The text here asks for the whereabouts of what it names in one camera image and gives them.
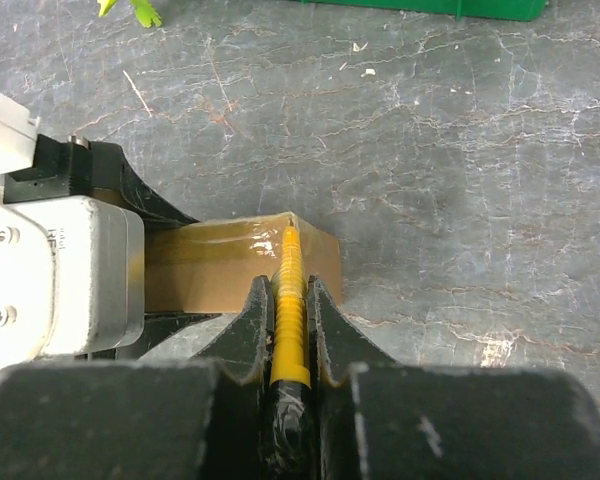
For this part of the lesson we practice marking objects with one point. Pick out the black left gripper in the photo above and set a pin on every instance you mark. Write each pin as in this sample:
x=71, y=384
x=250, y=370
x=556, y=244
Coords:
x=63, y=169

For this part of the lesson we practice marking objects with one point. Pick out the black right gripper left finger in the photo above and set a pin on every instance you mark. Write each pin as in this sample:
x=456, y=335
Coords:
x=242, y=347

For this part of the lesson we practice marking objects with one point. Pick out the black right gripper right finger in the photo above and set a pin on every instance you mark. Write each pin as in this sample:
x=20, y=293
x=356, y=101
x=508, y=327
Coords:
x=335, y=342

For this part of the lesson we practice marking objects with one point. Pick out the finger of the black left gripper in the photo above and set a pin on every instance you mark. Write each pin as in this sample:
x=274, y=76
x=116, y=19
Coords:
x=158, y=327

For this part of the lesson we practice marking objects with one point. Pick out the brown cardboard express box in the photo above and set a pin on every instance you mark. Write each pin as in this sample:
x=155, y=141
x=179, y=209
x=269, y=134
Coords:
x=208, y=267

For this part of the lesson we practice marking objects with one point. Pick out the yellow utility knife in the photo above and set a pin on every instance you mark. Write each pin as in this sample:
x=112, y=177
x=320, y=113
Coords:
x=286, y=419

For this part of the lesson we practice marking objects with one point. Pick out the green celery stalk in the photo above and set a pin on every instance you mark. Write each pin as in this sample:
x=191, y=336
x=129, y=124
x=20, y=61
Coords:
x=143, y=11

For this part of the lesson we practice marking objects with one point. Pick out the green plastic tray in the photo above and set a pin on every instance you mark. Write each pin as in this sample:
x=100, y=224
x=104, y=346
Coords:
x=506, y=10

